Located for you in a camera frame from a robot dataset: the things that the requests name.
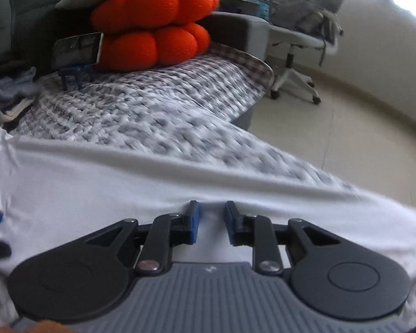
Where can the grey backpack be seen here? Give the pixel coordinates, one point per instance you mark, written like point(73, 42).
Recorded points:
point(305, 10)

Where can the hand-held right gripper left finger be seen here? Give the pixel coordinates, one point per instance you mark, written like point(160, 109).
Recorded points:
point(193, 222)

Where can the light grey folded garment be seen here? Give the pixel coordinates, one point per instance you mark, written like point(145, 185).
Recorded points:
point(14, 83)

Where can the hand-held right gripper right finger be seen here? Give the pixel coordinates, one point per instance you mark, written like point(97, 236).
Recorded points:
point(230, 223)

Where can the orange pumpkin cushion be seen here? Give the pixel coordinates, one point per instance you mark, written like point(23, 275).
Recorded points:
point(142, 7)

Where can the smartphone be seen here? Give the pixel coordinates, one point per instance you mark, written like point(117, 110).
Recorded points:
point(78, 50)

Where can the grey checked quilt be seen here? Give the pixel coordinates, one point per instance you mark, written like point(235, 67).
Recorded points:
point(142, 111)

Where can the beige folded garment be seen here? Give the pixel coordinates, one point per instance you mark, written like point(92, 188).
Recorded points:
point(17, 109)

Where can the blue phone stand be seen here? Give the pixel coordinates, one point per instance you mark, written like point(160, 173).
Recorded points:
point(72, 73)

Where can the white pants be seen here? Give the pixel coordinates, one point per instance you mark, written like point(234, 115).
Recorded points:
point(124, 180)

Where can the blue patterned container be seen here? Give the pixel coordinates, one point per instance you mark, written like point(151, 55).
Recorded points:
point(263, 8)

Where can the grey office chair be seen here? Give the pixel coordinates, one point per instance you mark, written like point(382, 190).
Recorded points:
point(291, 38)

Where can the grey sofa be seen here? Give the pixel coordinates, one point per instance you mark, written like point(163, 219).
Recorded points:
point(27, 7)

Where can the brown checked sheet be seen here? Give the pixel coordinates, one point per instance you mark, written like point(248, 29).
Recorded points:
point(249, 73)

